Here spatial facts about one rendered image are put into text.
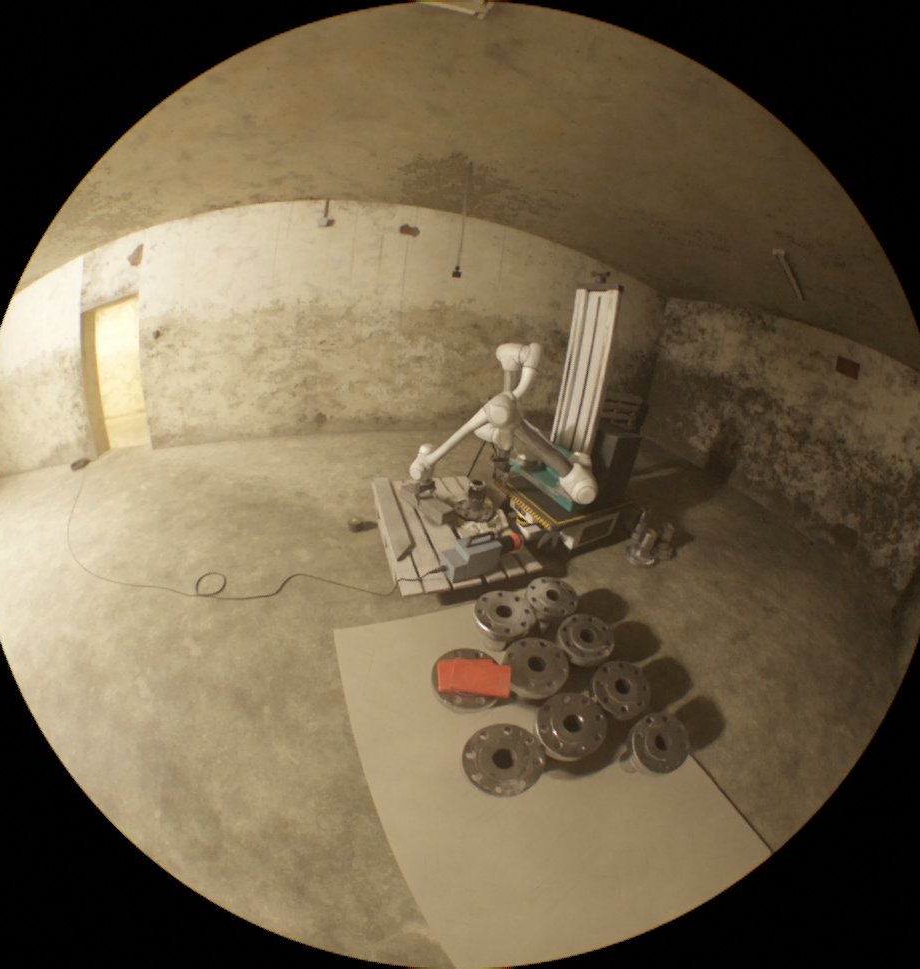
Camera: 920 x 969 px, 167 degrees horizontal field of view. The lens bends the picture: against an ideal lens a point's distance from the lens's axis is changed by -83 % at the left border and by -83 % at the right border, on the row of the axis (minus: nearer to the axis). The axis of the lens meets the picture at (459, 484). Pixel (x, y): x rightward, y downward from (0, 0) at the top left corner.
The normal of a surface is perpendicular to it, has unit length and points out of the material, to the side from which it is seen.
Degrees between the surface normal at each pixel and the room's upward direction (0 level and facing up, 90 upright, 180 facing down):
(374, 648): 0
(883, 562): 90
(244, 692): 0
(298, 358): 90
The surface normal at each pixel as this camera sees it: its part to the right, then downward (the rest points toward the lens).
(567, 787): 0.11, -0.89
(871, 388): -0.93, 0.07
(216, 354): 0.35, 0.45
